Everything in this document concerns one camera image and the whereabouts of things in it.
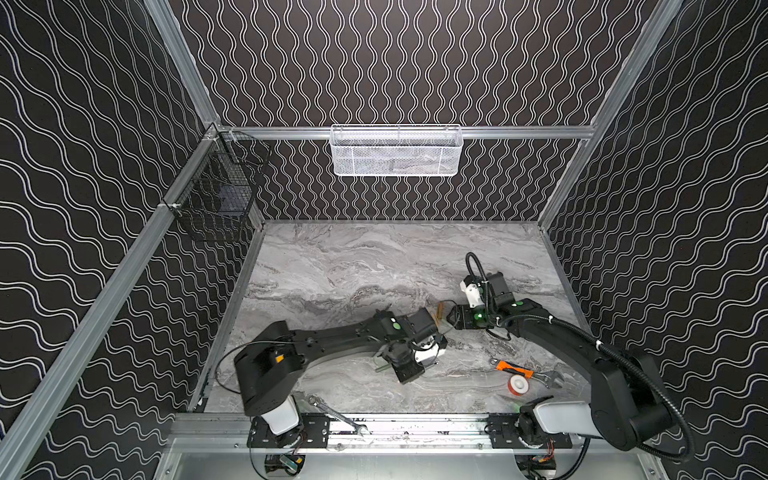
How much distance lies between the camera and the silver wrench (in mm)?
774

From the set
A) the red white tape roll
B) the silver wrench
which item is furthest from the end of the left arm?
the red white tape roll

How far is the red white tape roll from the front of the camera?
0.81m

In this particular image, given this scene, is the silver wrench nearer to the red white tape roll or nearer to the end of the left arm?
the end of the left arm

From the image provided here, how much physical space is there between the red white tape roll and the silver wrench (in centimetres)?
41
